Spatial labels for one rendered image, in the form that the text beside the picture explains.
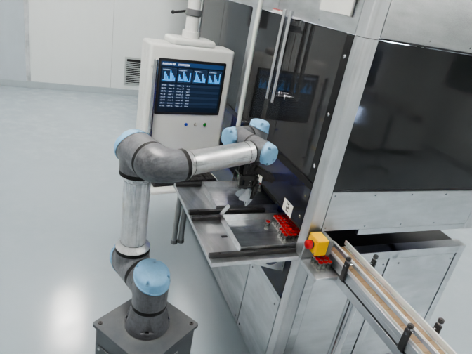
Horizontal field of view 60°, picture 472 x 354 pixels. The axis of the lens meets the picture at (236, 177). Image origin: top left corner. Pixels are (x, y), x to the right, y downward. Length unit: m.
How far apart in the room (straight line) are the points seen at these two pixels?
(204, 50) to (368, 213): 1.23
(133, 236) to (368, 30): 1.04
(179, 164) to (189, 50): 1.25
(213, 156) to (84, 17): 5.71
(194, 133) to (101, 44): 4.56
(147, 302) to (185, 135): 1.31
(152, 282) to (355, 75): 0.98
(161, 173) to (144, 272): 0.36
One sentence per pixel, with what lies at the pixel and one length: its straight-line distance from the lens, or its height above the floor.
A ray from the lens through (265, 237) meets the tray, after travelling 1.90.
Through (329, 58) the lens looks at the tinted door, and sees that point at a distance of 1.70.
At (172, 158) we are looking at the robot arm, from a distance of 1.18.
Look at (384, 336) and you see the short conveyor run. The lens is 1.65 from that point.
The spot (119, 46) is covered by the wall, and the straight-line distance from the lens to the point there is 6.92.
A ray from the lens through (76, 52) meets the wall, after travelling 6.91.
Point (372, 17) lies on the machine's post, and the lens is 1.54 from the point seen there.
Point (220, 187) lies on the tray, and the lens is 2.27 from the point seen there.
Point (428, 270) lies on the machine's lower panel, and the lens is 2.42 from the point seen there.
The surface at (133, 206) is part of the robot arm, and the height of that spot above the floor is 1.21.
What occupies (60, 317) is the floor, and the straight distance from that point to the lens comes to 2.71.
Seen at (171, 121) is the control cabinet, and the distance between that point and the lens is 2.41.
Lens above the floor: 1.88
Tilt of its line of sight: 24 degrees down
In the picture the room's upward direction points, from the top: 11 degrees clockwise
